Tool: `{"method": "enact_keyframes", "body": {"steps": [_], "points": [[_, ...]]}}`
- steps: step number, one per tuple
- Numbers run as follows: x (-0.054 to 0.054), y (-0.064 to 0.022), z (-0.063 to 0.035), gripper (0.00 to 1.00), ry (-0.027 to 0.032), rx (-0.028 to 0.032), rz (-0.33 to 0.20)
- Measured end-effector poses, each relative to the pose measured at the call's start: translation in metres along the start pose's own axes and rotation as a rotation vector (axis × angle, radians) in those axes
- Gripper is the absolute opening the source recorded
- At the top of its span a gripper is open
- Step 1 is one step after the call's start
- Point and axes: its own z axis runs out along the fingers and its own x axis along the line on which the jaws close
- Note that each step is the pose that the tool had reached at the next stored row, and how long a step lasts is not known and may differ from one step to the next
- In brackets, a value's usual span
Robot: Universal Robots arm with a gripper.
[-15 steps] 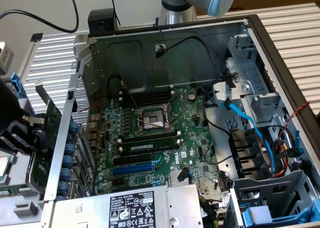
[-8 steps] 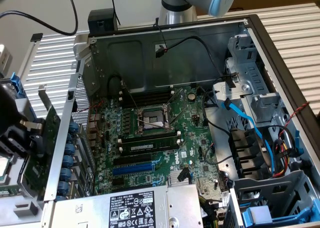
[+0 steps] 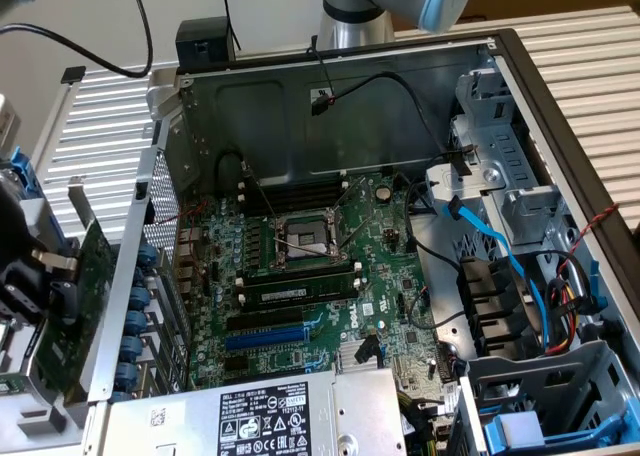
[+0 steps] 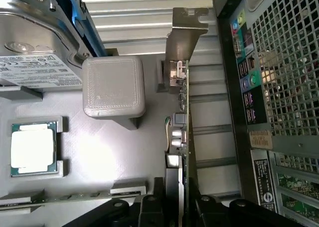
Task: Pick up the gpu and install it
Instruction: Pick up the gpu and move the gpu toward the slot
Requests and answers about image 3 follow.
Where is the green graphics card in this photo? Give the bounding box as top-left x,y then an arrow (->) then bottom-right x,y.
34,174 -> 117,395

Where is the grey parts rack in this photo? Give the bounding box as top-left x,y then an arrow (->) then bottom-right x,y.
0,190 -> 109,450

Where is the long black expansion slot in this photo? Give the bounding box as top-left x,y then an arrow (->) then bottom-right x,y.
225,309 -> 305,335

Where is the coloured wire bundle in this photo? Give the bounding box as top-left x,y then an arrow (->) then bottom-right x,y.
544,268 -> 589,357

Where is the silver disk bay bracket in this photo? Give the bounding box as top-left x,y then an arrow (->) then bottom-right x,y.
423,164 -> 482,215

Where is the green motherboard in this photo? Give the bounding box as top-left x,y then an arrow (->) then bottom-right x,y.
172,169 -> 469,427

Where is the red black twisted wire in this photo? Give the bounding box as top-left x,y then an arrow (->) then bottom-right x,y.
149,199 -> 211,290
552,201 -> 621,280

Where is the black strap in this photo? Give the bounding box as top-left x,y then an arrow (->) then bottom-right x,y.
442,144 -> 479,178

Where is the grey plastic drive cage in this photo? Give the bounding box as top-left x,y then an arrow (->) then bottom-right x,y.
452,338 -> 640,456

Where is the black wire with flat plug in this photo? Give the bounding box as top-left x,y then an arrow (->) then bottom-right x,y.
353,331 -> 380,366

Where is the CPU socket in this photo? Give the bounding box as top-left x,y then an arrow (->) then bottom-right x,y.
268,206 -> 351,275

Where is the blue data wire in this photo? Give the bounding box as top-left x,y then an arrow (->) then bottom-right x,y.
441,194 -> 551,350

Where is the braided power wire bundle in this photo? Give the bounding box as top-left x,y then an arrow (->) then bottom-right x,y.
396,388 -> 454,456

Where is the blue disk carrier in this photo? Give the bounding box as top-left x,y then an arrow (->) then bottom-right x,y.
8,145 -> 69,245

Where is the black intrusion switch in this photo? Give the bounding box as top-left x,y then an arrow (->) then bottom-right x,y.
133,179 -> 154,226

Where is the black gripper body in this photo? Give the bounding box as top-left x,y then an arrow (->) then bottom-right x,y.
0,179 -> 37,277

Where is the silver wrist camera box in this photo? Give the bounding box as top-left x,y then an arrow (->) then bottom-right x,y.
0,93 -> 24,145

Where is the small black end cap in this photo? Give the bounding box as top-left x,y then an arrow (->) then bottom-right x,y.
59,64 -> 88,86

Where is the blue card retention clip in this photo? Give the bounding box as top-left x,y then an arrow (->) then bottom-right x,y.
138,240 -> 162,266
118,358 -> 142,385
110,383 -> 137,405
125,309 -> 150,335
122,333 -> 146,360
130,285 -> 154,311

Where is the black data wire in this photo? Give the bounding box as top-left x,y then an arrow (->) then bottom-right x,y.
403,175 -> 464,270

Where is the metal disk bay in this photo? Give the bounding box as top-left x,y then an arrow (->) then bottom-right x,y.
447,68 -> 569,250

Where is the thick black camera cable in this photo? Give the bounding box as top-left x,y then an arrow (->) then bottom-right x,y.
0,0 -> 154,80

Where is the thin black cable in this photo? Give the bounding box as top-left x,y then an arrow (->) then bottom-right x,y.
221,0 -> 241,52

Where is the black RAM slot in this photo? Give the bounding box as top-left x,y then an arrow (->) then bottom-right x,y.
234,263 -> 365,281
238,180 -> 349,193
239,187 -> 347,201
242,194 -> 346,208
237,270 -> 365,287
238,173 -> 350,186

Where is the blue drive handle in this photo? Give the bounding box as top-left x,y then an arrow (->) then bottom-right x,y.
480,408 -> 640,453

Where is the blue plastic tab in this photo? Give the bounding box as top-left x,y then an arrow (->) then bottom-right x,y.
585,258 -> 607,323

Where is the silver finned heatsink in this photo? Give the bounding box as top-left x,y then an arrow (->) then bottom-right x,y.
335,336 -> 384,373

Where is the grey power supply unit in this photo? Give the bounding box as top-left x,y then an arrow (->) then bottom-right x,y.
106,365 -> 407,456

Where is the grey metal PC case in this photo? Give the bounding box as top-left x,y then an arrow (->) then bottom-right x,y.
82,25 -> 640,456

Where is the labelled green RAM stick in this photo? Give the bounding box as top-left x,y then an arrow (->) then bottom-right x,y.
242,279 -> 360,305

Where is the black fan shroud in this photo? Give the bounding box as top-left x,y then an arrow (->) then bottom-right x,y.
457,254 -> 544,363

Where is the short black expansion slot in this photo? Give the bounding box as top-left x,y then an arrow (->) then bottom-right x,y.
223,354 -> 252,376

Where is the black box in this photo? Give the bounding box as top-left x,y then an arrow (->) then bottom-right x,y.
174,16 -> 237,73

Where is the metal locking lever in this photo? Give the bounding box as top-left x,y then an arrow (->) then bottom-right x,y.
283,238 -> 334,258
246,167 -> 277,217

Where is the thin black looped wire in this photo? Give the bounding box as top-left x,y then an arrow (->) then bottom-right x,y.
407,284 -> 469,331

